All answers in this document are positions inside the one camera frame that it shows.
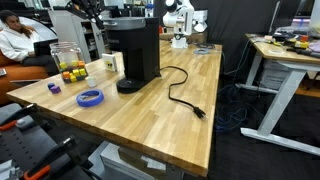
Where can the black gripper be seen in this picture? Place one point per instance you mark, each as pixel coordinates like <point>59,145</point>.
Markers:
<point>87,5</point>

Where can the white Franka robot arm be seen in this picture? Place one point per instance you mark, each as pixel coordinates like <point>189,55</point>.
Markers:
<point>181,18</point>

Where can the black Keurig coffee maker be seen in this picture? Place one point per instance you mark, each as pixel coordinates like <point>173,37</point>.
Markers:
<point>140,53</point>

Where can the white coffee pod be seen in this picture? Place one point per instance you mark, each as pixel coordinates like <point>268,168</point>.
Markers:
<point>90,82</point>

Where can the white cabinet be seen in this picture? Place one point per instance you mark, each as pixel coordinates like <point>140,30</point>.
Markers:
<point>68,30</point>

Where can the glass jar of coloured cubes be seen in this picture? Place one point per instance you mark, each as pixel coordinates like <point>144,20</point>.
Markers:
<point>68,55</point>

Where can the white box on table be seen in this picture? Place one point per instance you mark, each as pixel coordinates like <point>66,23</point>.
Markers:
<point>109,62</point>

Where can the black laptop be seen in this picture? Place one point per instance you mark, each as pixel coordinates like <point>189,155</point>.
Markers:
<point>45,47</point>

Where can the seated person in white hoodie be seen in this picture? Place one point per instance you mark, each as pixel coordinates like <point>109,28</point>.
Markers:
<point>15,41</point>

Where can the blue cube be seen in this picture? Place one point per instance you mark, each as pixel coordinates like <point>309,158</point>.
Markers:
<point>50,85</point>

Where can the purple cube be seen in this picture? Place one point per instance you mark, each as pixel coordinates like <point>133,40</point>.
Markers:
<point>55,89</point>

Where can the blue masking tape roll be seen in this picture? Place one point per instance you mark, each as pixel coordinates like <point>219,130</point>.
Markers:
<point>80,100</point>

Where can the orange sofa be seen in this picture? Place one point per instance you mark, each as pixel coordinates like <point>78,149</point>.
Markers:
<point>23,73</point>

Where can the clear tape roll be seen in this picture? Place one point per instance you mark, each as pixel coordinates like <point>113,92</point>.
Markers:
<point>201,51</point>

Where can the black curtain backdrop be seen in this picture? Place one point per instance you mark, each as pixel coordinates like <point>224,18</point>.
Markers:
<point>233,30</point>

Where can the black perforated mounting board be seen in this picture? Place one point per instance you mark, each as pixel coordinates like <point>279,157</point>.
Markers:
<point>23,146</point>

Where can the white box under table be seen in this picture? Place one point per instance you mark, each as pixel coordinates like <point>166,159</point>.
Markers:
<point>116,161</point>

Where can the white drawer unit under desk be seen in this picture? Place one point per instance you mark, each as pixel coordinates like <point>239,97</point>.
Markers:
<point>273,76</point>

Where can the white-legged wooden desk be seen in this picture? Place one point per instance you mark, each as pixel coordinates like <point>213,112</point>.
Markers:
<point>283,93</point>

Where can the yellow and black tool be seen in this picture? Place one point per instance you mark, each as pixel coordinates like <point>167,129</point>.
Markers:
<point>298,44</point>

